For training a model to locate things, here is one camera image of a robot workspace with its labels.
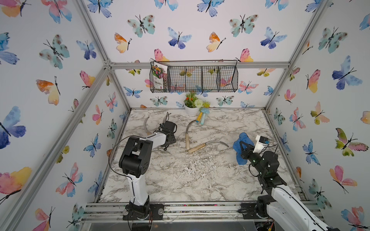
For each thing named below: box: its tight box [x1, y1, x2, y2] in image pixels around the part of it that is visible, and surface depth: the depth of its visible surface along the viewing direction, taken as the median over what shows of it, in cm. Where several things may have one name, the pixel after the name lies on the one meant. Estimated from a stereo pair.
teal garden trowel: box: [200, 107, 210, 126], surface depth 117 cm
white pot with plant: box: [183, 91, 211, 117], surface depth 109 cm
